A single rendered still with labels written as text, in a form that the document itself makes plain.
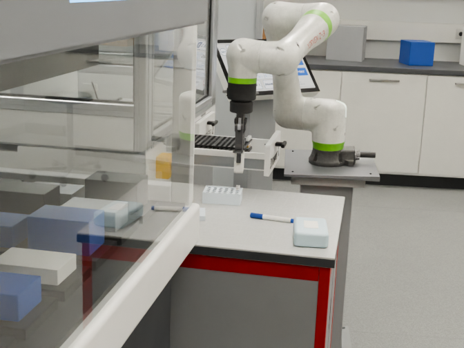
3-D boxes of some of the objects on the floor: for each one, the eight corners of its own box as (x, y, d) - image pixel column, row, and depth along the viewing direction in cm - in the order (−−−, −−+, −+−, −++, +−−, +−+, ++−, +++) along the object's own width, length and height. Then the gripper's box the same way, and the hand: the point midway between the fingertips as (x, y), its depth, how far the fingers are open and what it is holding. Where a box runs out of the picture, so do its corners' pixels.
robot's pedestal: (348, 329, 332) (361, 161, 313) (353, 362, 303) (369, 179, 284) (279, 324, 334) (289, 157, 315) (278, 356, 305) (288, 175, 286)
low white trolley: (330, 394, 278) (345, 196, 259) (316, 505, 219) (335, 258, 200) (177, 374, 288) (181, 182, 269) (125, 474, 229) (125, 237, 210)
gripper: (232, 96, 250) (229, 166, 256) (227, 103, 236) (224, 177, 241) (254, 97, 249) (251, 167, 255) (251, 104, 235) (248, 178, 241)
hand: (239, 161), depth 248 cm, fingers closed
